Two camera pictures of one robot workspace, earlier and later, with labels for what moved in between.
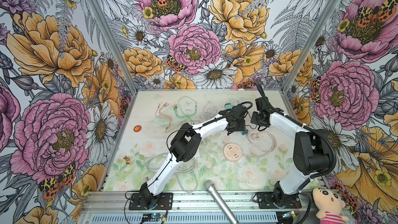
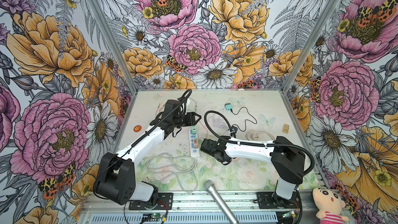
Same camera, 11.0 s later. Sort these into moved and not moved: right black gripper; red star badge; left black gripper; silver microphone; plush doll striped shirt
Moved: right black gripper; left black gripper
Not moved: red star badge; silver microphone; plush doll striped shirt
